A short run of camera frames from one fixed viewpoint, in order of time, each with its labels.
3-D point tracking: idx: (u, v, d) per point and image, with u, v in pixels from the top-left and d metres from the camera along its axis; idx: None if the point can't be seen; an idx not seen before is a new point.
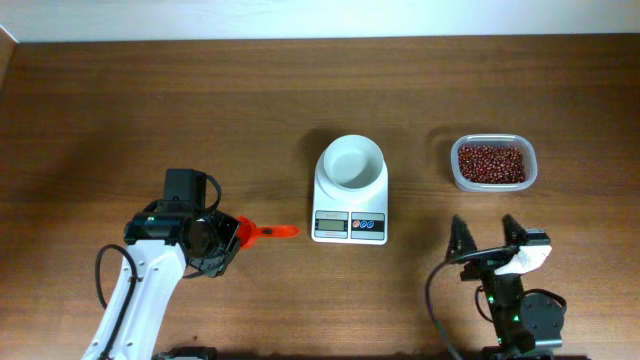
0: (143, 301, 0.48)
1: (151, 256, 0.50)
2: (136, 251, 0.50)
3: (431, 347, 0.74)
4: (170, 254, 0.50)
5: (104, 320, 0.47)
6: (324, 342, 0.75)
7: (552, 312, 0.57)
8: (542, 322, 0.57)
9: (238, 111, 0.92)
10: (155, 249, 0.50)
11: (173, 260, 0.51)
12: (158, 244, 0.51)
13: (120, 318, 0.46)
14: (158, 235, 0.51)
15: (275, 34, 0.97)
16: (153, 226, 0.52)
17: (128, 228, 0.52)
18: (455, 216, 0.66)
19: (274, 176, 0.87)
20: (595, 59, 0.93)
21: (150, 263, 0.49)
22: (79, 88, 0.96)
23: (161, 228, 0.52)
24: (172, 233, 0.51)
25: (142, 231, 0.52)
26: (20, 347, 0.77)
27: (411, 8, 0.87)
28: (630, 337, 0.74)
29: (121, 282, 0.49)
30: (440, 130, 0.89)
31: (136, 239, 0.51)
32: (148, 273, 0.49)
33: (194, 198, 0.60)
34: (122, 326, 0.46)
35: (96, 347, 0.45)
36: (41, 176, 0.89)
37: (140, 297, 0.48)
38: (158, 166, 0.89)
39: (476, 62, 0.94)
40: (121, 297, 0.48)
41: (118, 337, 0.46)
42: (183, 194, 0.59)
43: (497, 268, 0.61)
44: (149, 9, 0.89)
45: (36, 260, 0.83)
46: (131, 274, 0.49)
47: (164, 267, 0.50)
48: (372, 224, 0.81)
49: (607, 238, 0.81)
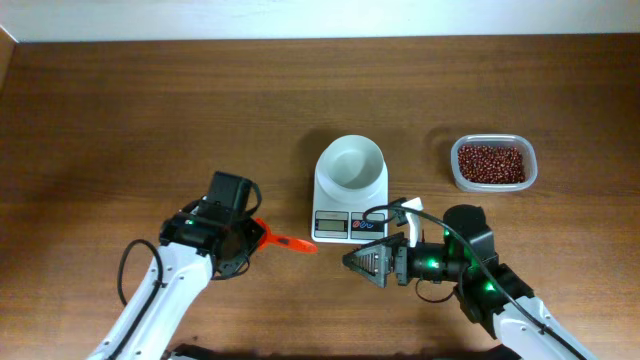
0: (161, 308, 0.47)
1: (179, 263, 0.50)
2: (167, 255, 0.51)
3: (431, 347, 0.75)
4: (198, 264, 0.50)
5: (122, 319, 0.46)
6: (324, 341, 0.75)
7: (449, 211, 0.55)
8: (456, 222, 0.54)
9: (238, 111, 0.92)
10: (186, 256, 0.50)
11: (200, 271, 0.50)
12: (190, 251, 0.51)
13: (135, 321, 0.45)
14: (191, 243, 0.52)
15: (275, 34, 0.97)
16: (189, 232, 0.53)
17: (166, 227, 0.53)
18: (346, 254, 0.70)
19: (274, 176, 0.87)
20: (594, 59, 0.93)
21: (177, 271, 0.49)
22: (79, 88, 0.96)
23: (195, 236, 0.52)
24: (204, 245, 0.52)
25: (177, 233, 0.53)
26: (23, 346, 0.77)
27: (410, 8, 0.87)
28: (630, 337, 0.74)
29: (146, 283, 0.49)
30: (440, 131, 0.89)
31: (170, 241, 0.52)
32: (173, 280, 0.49)
33: (235, 206, 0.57)
34: (135, 330, 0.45)
35: (106, 347, 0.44)
36: (41, 176, 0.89)
37: (160, 303, 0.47)
38: (159, 166, 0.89)
39: (475, 62, 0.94)
40: (142, 299, 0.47)
41: (128, 341, 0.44)
42: (226, 200, 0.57)
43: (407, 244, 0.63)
44: (149, 10, 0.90)
45: (36, 260, 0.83)
46: (157, 277, 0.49)
47: (190, 278, 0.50)
48: (372, 225, 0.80)
49: (607, 238, 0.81)
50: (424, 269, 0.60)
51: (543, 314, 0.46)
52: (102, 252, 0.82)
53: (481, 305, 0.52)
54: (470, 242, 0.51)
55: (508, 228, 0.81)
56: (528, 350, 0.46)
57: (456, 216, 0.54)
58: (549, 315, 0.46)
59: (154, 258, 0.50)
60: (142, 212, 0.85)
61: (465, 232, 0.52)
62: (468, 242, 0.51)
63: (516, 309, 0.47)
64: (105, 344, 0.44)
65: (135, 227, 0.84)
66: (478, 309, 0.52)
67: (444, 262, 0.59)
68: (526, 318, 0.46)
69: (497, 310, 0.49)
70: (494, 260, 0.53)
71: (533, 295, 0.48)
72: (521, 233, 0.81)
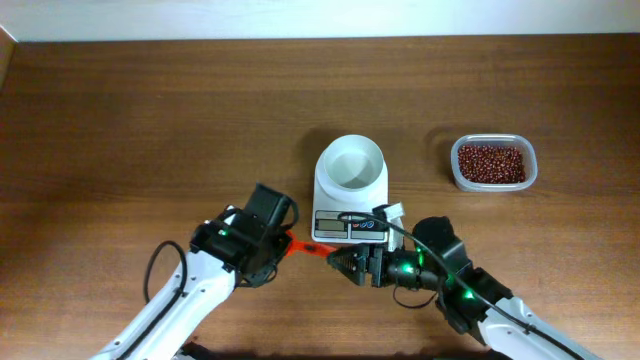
0: (177, 317, 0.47)
1: (204, 275, 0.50)
2: (195, 264, 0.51)
3: (431, 347, 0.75)
4: (221, 279, 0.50)
5: (137, 322, 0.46)
6: (324, 341, 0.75)
7: (419, 224, 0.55)
8: (427, 235, 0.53)
9: (238, 111, 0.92)
10: (212, 268, 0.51)
11: (222, 285, 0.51)
12: (216, 263, 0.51)
13: (149, 326, 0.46)
14: (219, 254, 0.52)
15: (274, 34, 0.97)
16: (219, 242, 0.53)
17: (198, 233, 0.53)
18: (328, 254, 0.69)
19: (274, 176, 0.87)
20: (594, 59, 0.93)
21: (200, 282, 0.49)
22: (79, 88, 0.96)
23: (224, 248, 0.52)
24: (230, 259, 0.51)
25: (208, 241, 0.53)
26: (23, 346, 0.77)
27: (411, 8, 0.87)
28: (629, 337, 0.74)
29: (168, 288, 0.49)
30: (440, 130, 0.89)
31: (200, 248, 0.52)
32: (194, 290, 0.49)
33: (271, 223, 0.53)
34: (148, 335, 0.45)
35: (116, 347, 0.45)
36: (42, 176, 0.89)
37: (176, 311, 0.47)
38: (159, 166, 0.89)
39: (475, 62, 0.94)
40: (161, 305, 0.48)
41: (139, 345, 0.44)
42: (263, 216, 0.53)
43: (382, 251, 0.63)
44: (149, 10, 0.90)
45: (36, 261, 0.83)
46: (180, 285, 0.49)
47: (210, 291, 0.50)
48: (372, 225, 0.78)
49: (607, 238, 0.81)
50: (400, 275, 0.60)
51: (524, 313, 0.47)
52: (102, 253, 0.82)
53: (462, 315, 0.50)
54: (443, 256, 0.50)
55: (508, 228, 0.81)
56: (515, 352, 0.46)
57: (428, 229, 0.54)
58: (530, 314, 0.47)
59: (181, 264, 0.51)
60: (142, 212, 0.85)
61: (438, 246, 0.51)
62: (441, 255, 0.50)
63: (498, 313, 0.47)
64: (117, 343, 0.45)
65: (135, 227, 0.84)
66: (462, 322, 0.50)
67: (419, 269, 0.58)
68: (511, 320, 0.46)
69: (480, 317, 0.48)
70: (469, 267, 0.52)
71: (512, 295, 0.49)
72: (521, 233, 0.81)
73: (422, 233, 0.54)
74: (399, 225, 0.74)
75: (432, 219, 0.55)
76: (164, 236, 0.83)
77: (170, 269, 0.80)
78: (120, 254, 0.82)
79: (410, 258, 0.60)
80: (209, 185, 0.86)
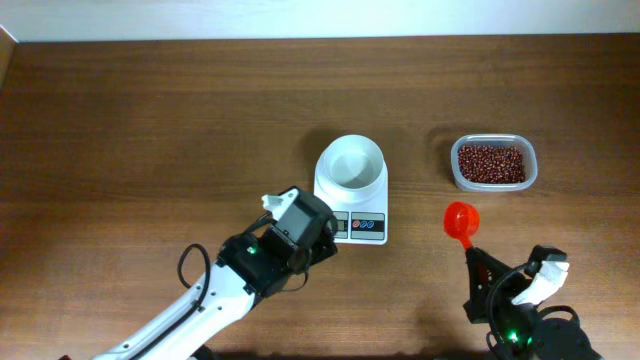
0: (188, 331, 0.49)
1: (223, 292, 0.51)
2: (216, 279, 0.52)
3: (431, 347, 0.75)
4: (239, 300, 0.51)
5: (152, 325, 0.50)
6: (324, 341, 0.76)
7: (552, 322, 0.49)
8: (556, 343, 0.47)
9: (238, 110, 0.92)
10: (233, 286, 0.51)
11: (240, 304, 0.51)
12: (240, 282, 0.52)
13: (160, 335, 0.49)
14: (243, 274, 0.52)
15: (275, 34, 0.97)
16: (246, 260, 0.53)
17: (226, 248, 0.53)
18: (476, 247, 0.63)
19: (274, 175, 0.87)
20: (594, 59, 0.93)
21: (218, 299, 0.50)
22: (79, 89, 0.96)
23: (250, 268, 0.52)
24: (254, 281, 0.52)
25: (235, 257, 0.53)
26: (23, 346, 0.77)
27: (410, 8, 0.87)
28: (629, 337, 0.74)
29: (189, 299, 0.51)
30: (440, 131, 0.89)
31: (226, 264, 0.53)
32: (211, 306, 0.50)
33: (301, 242, 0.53)
34: (157, 344, 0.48)
35: (130, 348, 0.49)
36: (42, 177, 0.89)
37: (190, 324, 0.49)
38: (159, 167, 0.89)
39: (476, 62, 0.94)
40: (175, 316, 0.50)
41: (146, 352, 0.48)
42: (294, 233, 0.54)
43: (515, 299, 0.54)
44: (150, 9, 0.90)
45: (36, 262, 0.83)
46: (198, 298, 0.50)
47: (227, 310, 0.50)
48: (372, 225, 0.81)
49: (607, 238, 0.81)
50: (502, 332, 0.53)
51: None
52: (102, 253, 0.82)
53: None
54: None
55: (507, 228, 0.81)
56: None
57: (554, 332, 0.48)
58: None
59: (205, 274, 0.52)
60: (142, 212, 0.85)
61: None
62: None
63: None
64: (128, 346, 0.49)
65: (135, 227, 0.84)
66: None
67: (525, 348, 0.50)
68: None
69: None
70: None
71: None
72: (520, 233, 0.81)
73: (543, 333, 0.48)
74: (555, 283, 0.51)
75: (558, 322, 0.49)
76: (164, 236, 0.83)
77: (171, 270, 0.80)
78: (120, 253, 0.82)
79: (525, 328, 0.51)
80: (210, 185, 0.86)
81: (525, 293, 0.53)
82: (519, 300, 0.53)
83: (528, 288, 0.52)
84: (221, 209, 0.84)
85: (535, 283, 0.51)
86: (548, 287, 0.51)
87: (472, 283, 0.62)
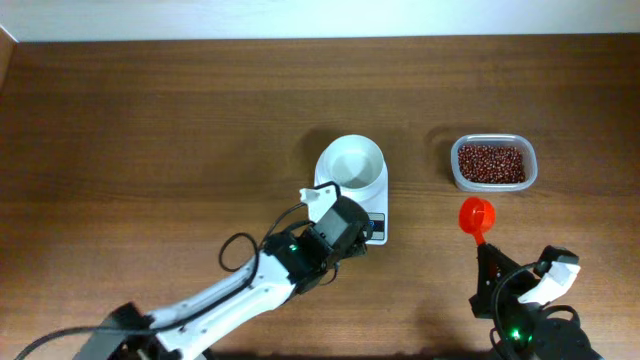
0: (236, 307, 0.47)
1: (271, 277, 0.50)
2: (263, 263, 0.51)
3: (431, 347, 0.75)
4: (284, 288, 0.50)
5: (207, 292, 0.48)
6: (324, 341, 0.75)
7: (553, 321, 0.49)
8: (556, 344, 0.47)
9: (238, 110, 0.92)
10: (278, 274, 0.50)
11: (281, 292, 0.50)
12: (282, 272, 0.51)
13: (212, 305, 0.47)
14: (285, 265, 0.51)
15: (275, 34, 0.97)
16: (288, 256, 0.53)
17: (270, 241, 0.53)
18: (490, 243, 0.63)
19: (274, 175, 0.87)
20: (594, 59, 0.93)
21: (266, 282, 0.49)
22: (79, 89, 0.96)
23: (291, 264, 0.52)
24: (295, 275, 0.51)
25: (279, 250, 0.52)
26: (23, 346, 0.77)
27: (410, 8, 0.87)
28: (630, 337, 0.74)
29: (239, 277, 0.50)
30: (440, 131, 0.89)
31: (270, 254, 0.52)
32: (260, 288, 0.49)
33: (337, 246, 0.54)
34: (210, 311, 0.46)
35: (185, 309, 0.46)
36: (42, 176, 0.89)
37: (239, 301, 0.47)
38: (159, 167, 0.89)
39: (476, 62, 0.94)
40: (226, 289, 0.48)
41: (199, 318, 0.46)
42: (331, 237, 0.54)
43: (521, 297, 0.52)
44: (150, 10, 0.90)
45: (36, 261, 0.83)
46: (249, 277, 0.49)
47: (272, 295, 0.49)
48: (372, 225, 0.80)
49: (607, 238, 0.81)
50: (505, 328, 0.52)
51: None
52: (102, 253, 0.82)
53: None
54: None
55: (508, 228, 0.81)
56: None
57: (553, 332, 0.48)
58: None
59: (251, 259, 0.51)
60: (142, 212, 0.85)
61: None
62: None
63: None
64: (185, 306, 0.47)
65: (135, 227, 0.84)
66: None
67: (525, 345, 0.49)
68: None
69: None
70: None
71: None
72: (521, 233, 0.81)
73: (544, 332, 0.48)
74: (566, 283, 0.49)
75: (558, 321, 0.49)
76: (164, 236, 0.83)
77: (171, 269, 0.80)
78: (120, 253, 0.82)
79: (526, 326, 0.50)
80: (210, 185, 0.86)
81: (531, 293, 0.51)
82: (526, 299, 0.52)
83: (536, 288, 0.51)
84: (221, 209, 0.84)
85: (542, 284, 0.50)
86: (557, 288, 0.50)
87: (482, 278, 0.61)
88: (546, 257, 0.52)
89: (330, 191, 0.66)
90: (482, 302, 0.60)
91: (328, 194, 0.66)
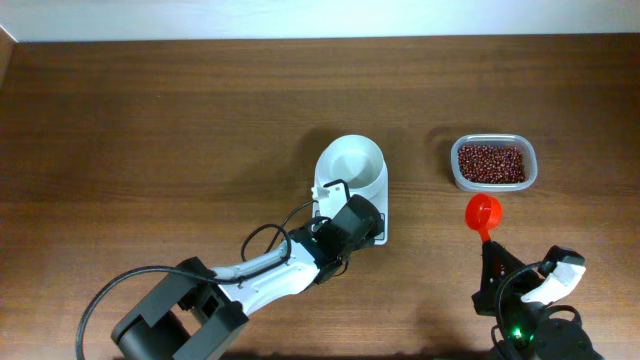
0: (276, 278, 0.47)
1: (301, 258, 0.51)
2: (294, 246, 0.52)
3: (431, 347, 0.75)
4: (311, 270, 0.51)
5: (250, 262, 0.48)
6: (324, 341, 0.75)
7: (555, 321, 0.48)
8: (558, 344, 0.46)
9: (238, 110, 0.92)
10: (306, 258, 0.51)
11: (308, 275, 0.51)
12: (306, 257, 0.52)
13: (257, 271, 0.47)
14: (310, 253, 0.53)
15: (275, 35, 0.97)
16: (309, 245, 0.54)
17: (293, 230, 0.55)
18: (494, 241, 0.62)
19: (273, 175, 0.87)
20: (594, 59, 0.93)
21: (298, 262, 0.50)
22: (80, 89, 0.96)
23: (312, 252, 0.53)
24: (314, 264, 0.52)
25: (301, 238, 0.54)
26: (23, 346, 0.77)
27: (410, 8, 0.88)
28: (630, 337, 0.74)
29: (275, 254, 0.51)
30: (439, 131, 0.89)
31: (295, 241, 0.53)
32: (295, 265, 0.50)
33: (353, 239, 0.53)
34: (259, 275, 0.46)
35: (236, 271, 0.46)
36: (42, 176, 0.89)
37: (278, 272, 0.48)
38: (159, 166, 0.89)
39: (476, 62, 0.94)
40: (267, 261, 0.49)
41: (251, 279, 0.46)
42: (347, 230, 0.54)
43: (524, 296, 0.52)
44: (150, 9, 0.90)
45: (36, 262, 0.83)
46: (284, 254, 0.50)
47: (302, 275, 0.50)
48: None
49: (607, 238, 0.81)
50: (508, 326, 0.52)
51: None
52: (102, 253, 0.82)
53: None
54: None
55: (507, 228, 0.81)
56: None
57: (554, 332, 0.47)
58: None
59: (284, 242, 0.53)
60: (142, 211, 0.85)
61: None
62: None
63: None
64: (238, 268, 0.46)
65: (135, 227, 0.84)
66: None
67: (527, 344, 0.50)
68: None
69: None
70: None
71: None
72: (520, 233, 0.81)
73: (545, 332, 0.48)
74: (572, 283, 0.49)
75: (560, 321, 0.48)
76: (163, 236, 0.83)
77: None
78: (120, 253, 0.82)
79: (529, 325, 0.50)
80: (210, 185, 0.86)
81: (537, 292, 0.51)
82: (529, 298, 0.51)
83: (541, 288, 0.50)
84: (221, 208, 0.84)
85: (548, 284, 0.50)
86: (561, 289, 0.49)
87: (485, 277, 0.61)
88: (550, 257, 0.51)
89: (340, 188, 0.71)
90: (482, 300, 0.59)
91: (338, 192, 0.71)
